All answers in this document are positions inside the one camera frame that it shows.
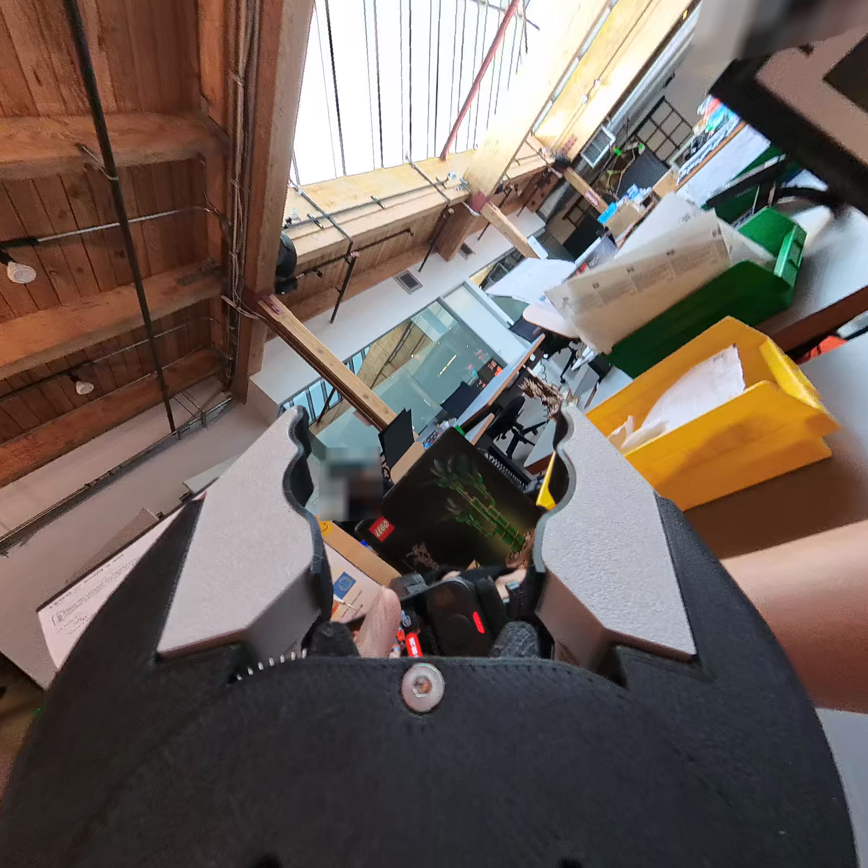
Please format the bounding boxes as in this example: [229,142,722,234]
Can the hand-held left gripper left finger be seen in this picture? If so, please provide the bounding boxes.
[156,406,335,662]

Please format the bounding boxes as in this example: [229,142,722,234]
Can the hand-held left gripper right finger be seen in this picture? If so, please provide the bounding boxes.
[531,403,699,674]

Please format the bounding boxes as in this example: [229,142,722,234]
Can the person's right forearm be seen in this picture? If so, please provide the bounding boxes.
[719,519,868,713]

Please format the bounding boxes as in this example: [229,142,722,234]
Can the black lego set box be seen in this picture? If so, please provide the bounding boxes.
[380,426,543,574]

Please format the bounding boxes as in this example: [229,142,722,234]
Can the person's right hand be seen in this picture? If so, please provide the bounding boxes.
[356,586,402,659]

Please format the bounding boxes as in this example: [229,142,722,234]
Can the white printed paper sheet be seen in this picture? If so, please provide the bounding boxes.
[37,495,204,669]

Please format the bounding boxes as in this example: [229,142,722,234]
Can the yellow plastic bin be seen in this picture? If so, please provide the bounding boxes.
[586,316,842,511]

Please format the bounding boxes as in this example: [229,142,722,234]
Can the black swivel chair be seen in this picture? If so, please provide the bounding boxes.
[485,395,550,462]

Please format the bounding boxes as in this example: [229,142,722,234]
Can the white paper in yellow bin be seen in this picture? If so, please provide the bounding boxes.
[607,344,747,452]

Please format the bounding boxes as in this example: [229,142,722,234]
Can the green plastic bin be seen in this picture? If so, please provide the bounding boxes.
[604,207,808,377]

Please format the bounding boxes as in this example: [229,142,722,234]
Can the white paper bags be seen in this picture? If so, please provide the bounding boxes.
[546,193,774,354]

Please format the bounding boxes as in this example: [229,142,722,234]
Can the black ceiling spotlight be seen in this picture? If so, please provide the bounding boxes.
[274,232,299,296]

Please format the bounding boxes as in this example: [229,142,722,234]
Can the red ceiling pipe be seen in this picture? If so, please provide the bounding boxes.
[441,0,523,160]

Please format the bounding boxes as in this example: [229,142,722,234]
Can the black metal frame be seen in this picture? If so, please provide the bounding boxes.
[708,27,868,211]

